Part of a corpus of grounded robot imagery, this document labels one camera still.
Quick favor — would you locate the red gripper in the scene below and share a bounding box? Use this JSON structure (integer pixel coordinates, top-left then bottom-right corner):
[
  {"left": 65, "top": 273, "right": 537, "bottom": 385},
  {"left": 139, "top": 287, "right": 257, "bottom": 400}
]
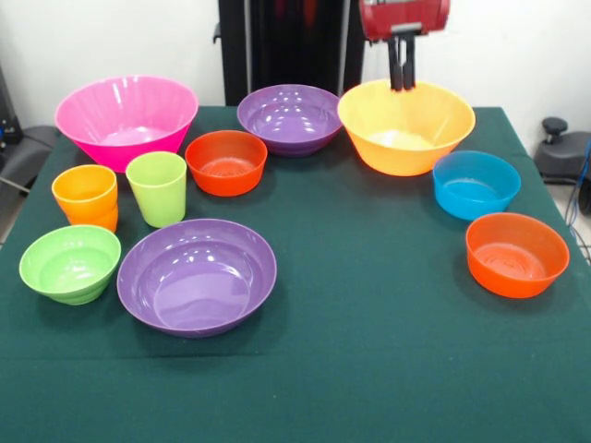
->
[{"left": 359, "top": 0, "right": 452, "bottom": 91}]

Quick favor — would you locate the large orange bowl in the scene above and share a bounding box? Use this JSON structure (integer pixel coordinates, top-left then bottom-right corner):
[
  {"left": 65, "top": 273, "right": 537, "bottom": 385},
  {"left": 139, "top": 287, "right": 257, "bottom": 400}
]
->
[{"left": 336, "top": 78, "right": 476, "bottom": 178}]

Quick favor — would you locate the purple bowl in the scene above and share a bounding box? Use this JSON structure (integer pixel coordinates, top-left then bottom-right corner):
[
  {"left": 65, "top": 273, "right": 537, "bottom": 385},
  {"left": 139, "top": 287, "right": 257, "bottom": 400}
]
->
[
  {"left": 115, "top": 218, "right": 278, "bottom": 340},
  {"left": 236, "top": 83, "right": 344, "bottom": 158}
]

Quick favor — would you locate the small blue bowl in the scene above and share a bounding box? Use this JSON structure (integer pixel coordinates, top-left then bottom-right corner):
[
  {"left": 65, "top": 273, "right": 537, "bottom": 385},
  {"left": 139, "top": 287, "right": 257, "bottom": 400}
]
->
[{"left": 431, "top": 150, "right": 523, "bottom": 222}]

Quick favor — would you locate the grey floor stand base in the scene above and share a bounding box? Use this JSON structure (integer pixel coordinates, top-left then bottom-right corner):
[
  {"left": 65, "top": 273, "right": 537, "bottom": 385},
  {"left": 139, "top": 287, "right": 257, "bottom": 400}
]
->
[
  {"left": 0, "top": 124, "right": 57, "bottom": 195},
  {"left": 535, "top": 117, "right": 591, "bottom": 186}
]

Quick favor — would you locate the small red bowl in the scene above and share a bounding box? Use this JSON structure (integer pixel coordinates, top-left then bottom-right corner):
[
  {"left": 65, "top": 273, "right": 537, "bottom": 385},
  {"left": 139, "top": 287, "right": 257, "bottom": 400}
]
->
[
  {"left": 184, "top": 129, "right": 269, "bottom": 198},
  {"left": 464, "top": 211, "right": 571, "bottom": 300}
]

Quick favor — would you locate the dark green tablecloth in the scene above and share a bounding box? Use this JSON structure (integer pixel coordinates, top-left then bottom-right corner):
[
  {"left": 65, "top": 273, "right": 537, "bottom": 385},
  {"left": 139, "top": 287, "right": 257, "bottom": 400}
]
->
[{"left": 0, "top": 105, "right": 591, "bottom": 443}]

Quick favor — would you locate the green cup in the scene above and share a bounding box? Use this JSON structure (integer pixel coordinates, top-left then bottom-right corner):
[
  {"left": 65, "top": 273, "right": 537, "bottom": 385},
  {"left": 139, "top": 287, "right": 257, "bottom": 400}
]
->
[{"left": 125, "top": 150, "right": 188, "bottom": 229}]

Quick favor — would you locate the large pink bowl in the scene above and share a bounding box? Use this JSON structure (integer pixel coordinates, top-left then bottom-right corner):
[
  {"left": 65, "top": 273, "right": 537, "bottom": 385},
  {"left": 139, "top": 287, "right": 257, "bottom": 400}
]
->
[{"left": 54, "top": 75, "right": 200, "bottom": 174}]

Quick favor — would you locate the orange cup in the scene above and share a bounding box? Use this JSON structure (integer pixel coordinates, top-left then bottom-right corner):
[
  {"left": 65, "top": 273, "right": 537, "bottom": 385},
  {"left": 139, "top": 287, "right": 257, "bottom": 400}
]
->
[{"left": 51, "top": 164, "right": 119, "bottom": 233}]

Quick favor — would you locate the small green bowl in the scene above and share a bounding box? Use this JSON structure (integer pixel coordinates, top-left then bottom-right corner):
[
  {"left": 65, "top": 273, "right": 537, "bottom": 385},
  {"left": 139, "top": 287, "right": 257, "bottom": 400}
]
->
[{"left": 18, "top": 224, "right": 123, "bottom": 306}]

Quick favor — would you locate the black equipment case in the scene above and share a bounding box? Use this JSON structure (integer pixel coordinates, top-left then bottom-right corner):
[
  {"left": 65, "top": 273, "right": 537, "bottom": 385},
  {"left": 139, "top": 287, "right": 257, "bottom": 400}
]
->
[{"left": 0, "top": 64, "right": 24, "bottom": 145}]

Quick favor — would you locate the blue cable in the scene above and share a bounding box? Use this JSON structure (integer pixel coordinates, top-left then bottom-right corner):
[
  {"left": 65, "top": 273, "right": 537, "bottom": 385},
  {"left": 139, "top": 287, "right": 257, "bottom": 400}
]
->
[{"left": 565, "top": 138, "right": 591, "bottom": 259}]

